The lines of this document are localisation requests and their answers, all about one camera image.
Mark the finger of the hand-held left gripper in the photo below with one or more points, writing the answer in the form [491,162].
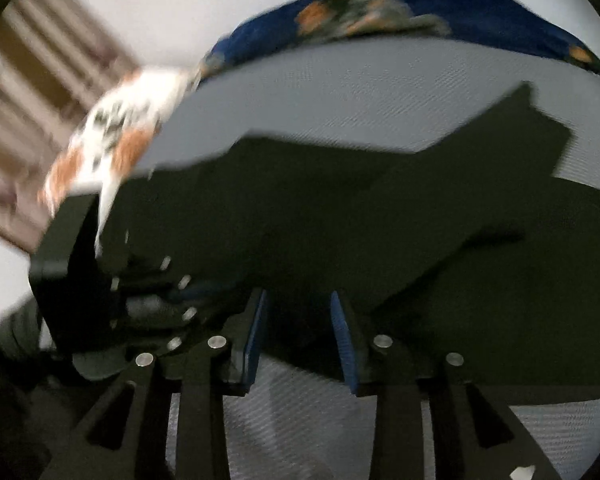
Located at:
[180,327]
[180,280]

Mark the grey mesh mat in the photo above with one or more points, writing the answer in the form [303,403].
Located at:
[330,100]

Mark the white floral pillow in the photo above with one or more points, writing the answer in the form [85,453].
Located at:
[125,110]

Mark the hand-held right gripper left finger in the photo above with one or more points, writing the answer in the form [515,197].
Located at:
[254,337]

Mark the blue floral blanket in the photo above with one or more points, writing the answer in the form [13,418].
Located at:
[480,10]

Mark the brown slatted wooden panel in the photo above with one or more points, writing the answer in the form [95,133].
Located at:
[30,110]

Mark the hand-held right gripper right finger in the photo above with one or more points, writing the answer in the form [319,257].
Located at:
[342,342]

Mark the black pants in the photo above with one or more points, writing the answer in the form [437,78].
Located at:
[330,210]

